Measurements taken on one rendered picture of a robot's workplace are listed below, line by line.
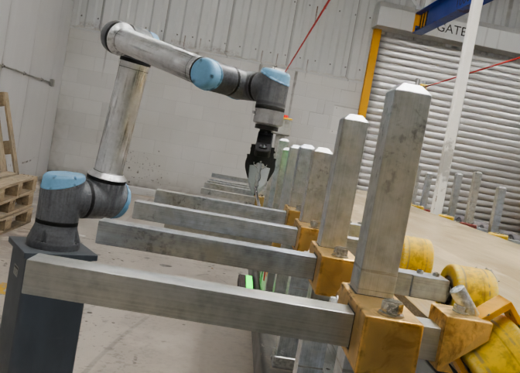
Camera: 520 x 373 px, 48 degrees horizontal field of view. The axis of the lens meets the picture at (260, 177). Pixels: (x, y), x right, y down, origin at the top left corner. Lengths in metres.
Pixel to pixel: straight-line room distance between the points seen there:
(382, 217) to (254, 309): 0.15
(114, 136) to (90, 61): 7.43
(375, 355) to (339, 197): 0.34
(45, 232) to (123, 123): 0.48
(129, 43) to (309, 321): 1.59
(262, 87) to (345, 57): 8.04
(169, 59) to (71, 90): 7.85
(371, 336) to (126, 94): 1.82
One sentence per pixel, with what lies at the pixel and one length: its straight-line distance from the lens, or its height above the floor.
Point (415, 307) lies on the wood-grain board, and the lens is 0.90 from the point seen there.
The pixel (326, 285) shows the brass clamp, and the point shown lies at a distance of 0.74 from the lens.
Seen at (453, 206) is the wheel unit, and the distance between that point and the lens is 3.43.
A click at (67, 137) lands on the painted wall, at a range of 9.64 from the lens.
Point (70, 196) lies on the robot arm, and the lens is 2.17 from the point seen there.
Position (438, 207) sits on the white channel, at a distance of 3.30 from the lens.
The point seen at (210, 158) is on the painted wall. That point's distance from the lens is 9.38.
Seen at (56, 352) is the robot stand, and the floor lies 0.24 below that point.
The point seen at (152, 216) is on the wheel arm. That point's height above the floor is 0.94.
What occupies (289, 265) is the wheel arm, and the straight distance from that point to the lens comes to 0.76.
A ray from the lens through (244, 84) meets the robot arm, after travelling 1.77.
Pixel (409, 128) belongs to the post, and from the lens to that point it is 0.55.
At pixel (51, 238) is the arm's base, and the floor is 0.64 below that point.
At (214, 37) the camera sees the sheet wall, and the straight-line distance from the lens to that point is 9.51.
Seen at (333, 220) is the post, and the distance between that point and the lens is 0.80.
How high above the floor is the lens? 1.09
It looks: 3 degrees down
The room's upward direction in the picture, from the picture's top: 10 degrees clockwise
